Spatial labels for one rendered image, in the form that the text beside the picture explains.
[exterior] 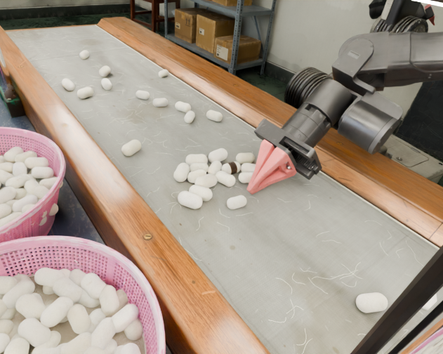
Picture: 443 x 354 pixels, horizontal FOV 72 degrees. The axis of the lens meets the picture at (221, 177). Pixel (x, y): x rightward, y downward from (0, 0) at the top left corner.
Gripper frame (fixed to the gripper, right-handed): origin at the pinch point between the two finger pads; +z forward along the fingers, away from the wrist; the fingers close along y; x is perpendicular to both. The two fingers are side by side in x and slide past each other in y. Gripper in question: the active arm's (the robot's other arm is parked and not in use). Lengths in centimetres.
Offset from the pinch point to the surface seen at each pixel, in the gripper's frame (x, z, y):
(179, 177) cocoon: -4.8, 6.3, -8.3
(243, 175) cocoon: 0.6, -0.6, -3.0
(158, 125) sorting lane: 0.3, 2.4, -26.0
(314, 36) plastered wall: 152, -136, -135
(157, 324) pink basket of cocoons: -14.8, 16.3, 10.3
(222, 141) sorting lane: 5.1, -3.6, -14.6
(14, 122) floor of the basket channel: -9, 24, -53
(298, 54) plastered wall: 165, -125, -146
